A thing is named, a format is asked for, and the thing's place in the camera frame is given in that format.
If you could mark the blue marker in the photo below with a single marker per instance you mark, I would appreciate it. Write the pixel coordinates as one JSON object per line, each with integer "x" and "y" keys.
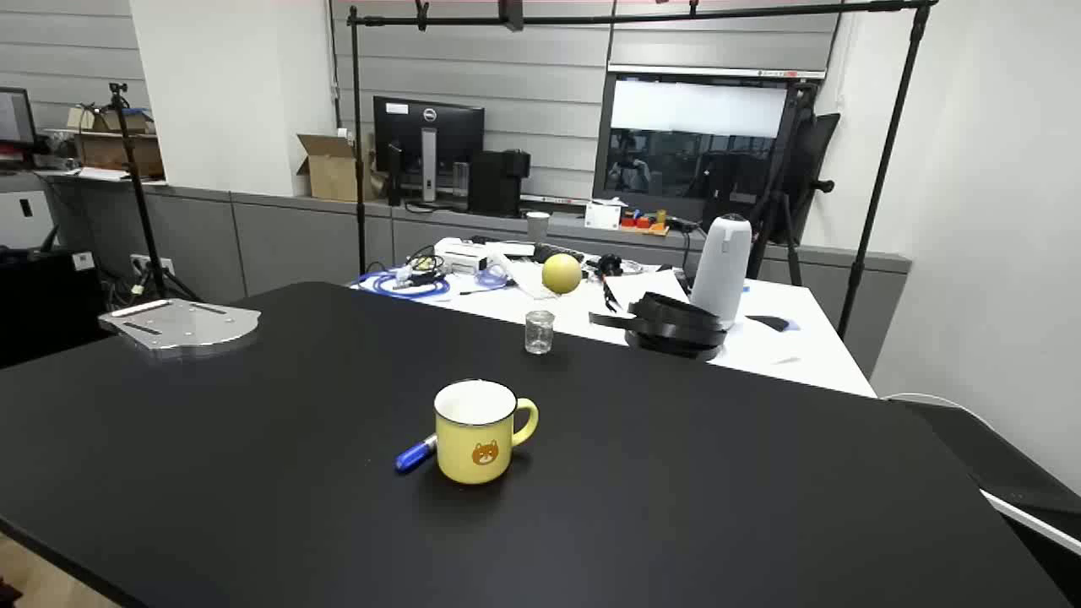
{"x": 413, "y": 455}

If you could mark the yellow mug with bear print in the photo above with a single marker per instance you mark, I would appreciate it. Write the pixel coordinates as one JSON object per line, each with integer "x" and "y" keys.
{"x": 475, "y": 444}

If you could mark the small clear glass jar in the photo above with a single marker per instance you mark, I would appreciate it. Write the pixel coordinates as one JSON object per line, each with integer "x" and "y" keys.
{"x": 538, "y": 336}

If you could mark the yellow ball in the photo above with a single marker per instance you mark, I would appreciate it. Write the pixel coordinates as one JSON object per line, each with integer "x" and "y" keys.
{"x": 563, "y": 274}

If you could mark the small white box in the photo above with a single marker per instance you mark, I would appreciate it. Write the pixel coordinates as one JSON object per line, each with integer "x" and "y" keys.
{"x": 602, "y": 215}

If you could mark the black box speaker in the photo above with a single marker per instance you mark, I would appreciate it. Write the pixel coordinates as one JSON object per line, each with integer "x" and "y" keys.
{"x": 493, "y": 185}

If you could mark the black bowl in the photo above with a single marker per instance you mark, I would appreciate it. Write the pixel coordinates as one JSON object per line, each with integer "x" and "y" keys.
{"x": 674, "y": 325}

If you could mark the white cylindrical appliance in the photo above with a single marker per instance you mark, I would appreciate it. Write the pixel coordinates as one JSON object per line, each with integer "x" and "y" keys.
{"x": 721, "y": 272}

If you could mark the black computer monitor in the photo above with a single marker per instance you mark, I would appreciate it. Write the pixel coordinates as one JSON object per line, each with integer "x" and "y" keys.
{"x": 427, "y": 129}

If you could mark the open cardboard box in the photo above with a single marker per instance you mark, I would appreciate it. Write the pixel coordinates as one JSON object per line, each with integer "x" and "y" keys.
{"x": 331, "y": 172}

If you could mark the white desk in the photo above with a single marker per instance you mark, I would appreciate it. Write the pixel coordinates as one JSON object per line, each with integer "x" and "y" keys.
{"x": 796, "y": 354}

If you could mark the black tripod with light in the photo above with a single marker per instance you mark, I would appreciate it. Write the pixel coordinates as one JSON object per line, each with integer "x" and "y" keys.
{"x": 796, "y": 172}

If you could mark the grey flat plate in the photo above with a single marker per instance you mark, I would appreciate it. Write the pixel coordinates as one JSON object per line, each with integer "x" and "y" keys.
{"x": 181, "y": 324}

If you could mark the brown cardboard box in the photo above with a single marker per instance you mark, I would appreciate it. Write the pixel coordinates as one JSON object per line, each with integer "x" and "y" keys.
{"x": 111, "y": 154}

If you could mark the small dark monitor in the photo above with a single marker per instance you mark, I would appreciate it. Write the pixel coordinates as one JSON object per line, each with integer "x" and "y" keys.
{"x": 16, "y": 115}

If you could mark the large wall screen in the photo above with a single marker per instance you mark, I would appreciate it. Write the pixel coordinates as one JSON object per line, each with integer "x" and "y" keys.
{"x": 698, "y": 147}

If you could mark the black overhead pole frame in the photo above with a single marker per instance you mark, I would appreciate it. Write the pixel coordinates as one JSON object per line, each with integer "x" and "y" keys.
{"x": 358, "y": 138}

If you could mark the black camera tripod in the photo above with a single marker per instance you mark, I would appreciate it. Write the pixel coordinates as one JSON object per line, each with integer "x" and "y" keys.
{"x": 138, "y": 192}

